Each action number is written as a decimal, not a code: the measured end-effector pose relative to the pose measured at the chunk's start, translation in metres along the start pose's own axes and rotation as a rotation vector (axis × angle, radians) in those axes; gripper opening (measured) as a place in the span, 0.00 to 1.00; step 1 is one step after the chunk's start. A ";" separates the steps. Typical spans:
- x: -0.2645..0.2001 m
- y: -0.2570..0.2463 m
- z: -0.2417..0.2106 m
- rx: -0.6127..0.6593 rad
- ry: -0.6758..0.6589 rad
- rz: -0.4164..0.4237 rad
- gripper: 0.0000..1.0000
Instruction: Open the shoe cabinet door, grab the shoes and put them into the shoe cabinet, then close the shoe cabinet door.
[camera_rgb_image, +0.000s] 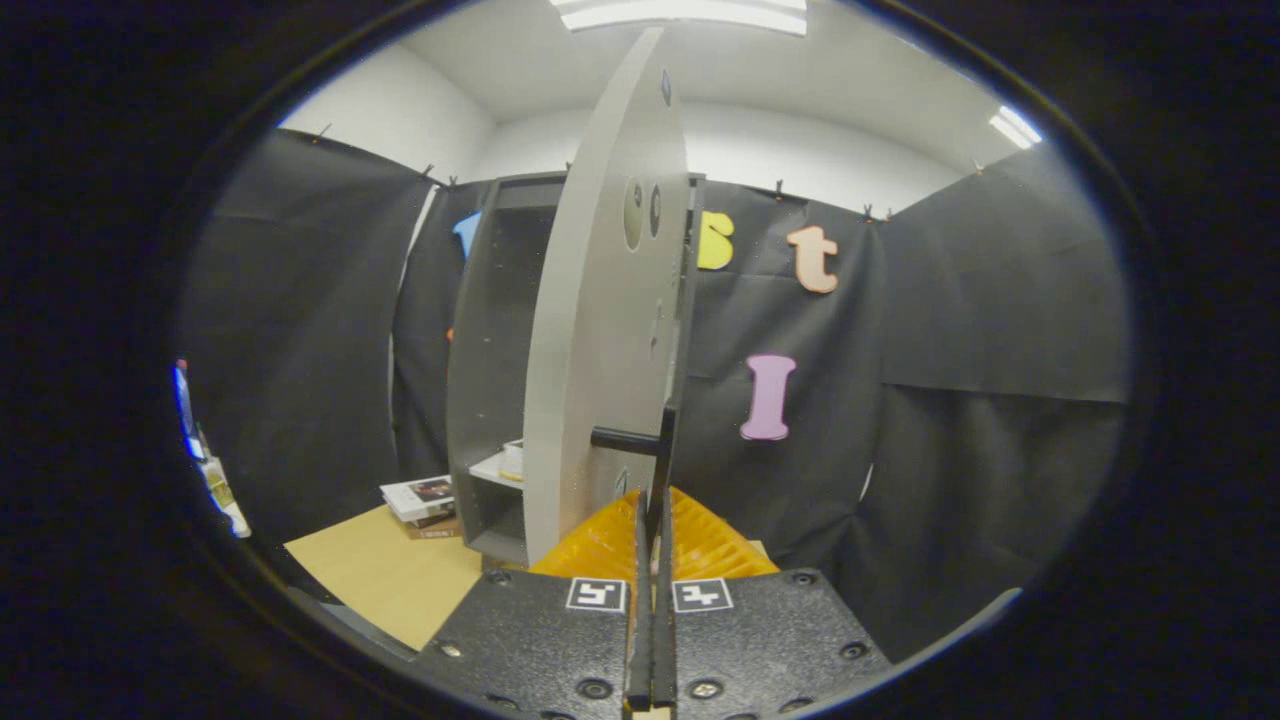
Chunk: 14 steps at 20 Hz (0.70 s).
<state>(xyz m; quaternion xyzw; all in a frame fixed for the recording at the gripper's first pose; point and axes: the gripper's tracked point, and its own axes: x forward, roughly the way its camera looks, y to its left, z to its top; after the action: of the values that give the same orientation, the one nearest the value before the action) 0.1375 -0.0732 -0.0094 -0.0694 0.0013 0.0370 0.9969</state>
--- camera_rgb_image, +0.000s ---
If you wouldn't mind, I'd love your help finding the black door handle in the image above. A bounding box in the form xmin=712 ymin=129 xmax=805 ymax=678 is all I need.
xmin=590 ymin=405 xmax=677 ymax=546

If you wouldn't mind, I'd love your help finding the black backdrop cloth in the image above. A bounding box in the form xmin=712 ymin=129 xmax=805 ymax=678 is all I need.
xmin=180 ymin=128 xmax=1131 ymax=661

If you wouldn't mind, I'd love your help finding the grey shoe cabinet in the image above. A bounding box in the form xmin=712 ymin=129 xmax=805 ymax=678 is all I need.
xmin=447 ymin=172 xmax=706 ymax=568

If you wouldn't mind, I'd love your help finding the long ceiling light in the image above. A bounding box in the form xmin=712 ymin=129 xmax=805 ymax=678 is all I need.
xmin=548 ymin=0 xmax=809 ymax=37

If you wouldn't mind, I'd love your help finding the small ceiling light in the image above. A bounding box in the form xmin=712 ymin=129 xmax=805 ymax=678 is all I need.
xmin=988 ymin=105 xmax=1043 ymax=151

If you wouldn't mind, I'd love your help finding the white magazine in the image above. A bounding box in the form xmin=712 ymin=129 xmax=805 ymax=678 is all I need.
xmin=380 ymin=475 xmax=458 ymax=523

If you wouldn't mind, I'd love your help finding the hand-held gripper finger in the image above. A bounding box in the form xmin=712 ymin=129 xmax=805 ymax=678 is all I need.
xmin=652 ymin=487 xmax=894 ymax=720
xmin=412 ymin=487 xmax=653 ymax=720

